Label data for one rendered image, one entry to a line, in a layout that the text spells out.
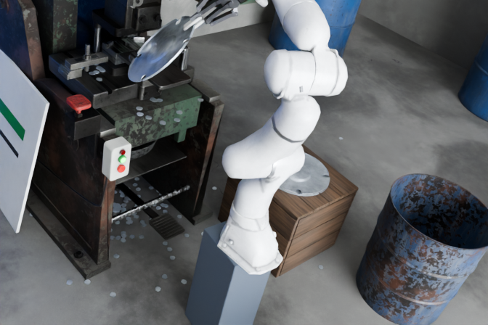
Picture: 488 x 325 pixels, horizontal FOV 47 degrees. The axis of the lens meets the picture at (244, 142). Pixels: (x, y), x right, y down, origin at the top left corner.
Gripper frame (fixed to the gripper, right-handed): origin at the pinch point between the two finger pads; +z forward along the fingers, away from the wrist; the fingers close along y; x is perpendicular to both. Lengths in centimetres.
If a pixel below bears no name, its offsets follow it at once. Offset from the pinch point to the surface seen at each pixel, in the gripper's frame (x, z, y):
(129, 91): -4.1, 34.9, -7.2
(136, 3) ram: -9.7, 12.5, 13.7
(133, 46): -20.0, 27.7, -0.7
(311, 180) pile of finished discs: -2, 7, -86
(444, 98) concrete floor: -155, -64, -220
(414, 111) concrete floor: -131, -41, -195
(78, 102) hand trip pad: 18.7, 39.1, 9.3
